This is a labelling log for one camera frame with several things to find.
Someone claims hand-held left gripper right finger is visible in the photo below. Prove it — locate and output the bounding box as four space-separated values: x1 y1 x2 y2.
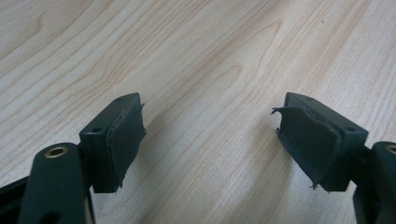
270 91 370 193

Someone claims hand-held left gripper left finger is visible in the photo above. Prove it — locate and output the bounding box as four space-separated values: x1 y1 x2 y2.
78 91 148 194

